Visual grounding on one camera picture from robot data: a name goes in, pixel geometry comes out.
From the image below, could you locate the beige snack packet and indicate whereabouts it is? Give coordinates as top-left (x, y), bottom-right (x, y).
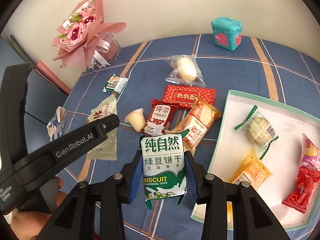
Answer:
top-left (86, 94), bottom-right (118, 160)

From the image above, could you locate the red flowered snack packet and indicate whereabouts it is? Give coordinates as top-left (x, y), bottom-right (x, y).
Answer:
top-left (282, 177), bottom-right (317, 215)
top-left (299, 166), bottom-right (320, 193)

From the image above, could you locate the dark panelled cabinet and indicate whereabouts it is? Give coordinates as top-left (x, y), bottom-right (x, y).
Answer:
top-left (0, 34), bottom-right (70, 140)

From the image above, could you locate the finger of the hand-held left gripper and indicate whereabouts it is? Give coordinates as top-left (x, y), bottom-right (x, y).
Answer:
top-left (86, 113), bottom-right (120, 135)

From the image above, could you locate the orange cream roll packet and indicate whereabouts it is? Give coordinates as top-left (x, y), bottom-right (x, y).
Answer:
top-left (170, 95), bottom-right (223, 155)

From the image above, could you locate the clear packet white pastry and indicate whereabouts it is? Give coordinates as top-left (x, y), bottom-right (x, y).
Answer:
top-left (165, 54), bottom-right (206, 88)

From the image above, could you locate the teal toy house box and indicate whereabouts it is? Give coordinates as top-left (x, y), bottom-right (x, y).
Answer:
top-left (211, 17), bottom-right (243, 52)

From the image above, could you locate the person's left hand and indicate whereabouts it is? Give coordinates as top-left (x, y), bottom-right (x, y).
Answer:
top-left (10, 177), bottom-right (65, 240)

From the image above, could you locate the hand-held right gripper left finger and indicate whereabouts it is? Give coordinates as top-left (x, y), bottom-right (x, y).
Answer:
top-left (37, 150), bottom-right (144, 240)

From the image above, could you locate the yellow cake packet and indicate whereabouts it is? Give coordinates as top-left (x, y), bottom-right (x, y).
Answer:
top-left (227, 147), bottom-right (273, 190)

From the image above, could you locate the pudding cup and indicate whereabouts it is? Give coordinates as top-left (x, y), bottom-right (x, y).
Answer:
top-left (124, 108), bottom-right (145, 132)

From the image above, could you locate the green white biscuit packet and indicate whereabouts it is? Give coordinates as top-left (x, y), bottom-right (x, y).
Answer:
top-left (139, 129), bottom-right (189, 210)

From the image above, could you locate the round pastry green-edged packet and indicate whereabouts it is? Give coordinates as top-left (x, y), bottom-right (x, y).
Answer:
top-left (234, 105), bottom-right (279, 160)

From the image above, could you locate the clear glass vase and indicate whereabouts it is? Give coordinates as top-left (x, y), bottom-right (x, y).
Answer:
top-left (91, 31), bottom-right (122, 70)

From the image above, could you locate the pink roll cake packet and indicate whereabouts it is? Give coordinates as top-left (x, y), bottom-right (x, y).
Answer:
top-left (299, 133), bottom-right (320, 171)

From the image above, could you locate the small green white packet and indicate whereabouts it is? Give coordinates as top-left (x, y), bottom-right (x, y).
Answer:
top-left (103, 74), bottom-right (128, 94)

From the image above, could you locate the dark red biscuit packet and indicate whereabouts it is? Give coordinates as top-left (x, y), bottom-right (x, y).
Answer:
top-left (141, 99), bottom-right (180, 136)

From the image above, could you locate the crumpled blue white packet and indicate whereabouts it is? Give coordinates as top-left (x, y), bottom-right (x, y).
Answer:
top-left (46, 106), bottom-right (68, 142)

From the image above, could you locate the pink rose bouquet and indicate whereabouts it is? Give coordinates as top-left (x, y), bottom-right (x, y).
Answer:
top-left (51, 0), bottom-right (127, 69)

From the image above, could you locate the long red cake packet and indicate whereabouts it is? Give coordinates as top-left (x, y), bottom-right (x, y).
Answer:
top-left (162, 84), bottom-right (216, 110)

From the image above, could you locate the white box green rim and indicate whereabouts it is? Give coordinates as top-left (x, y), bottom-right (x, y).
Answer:
top-left (191, 90), bottom-right (320, 232)

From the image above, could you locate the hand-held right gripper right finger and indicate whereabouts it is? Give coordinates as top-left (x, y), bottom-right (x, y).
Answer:
top-left (184, 150), bottom-right (292, 240)

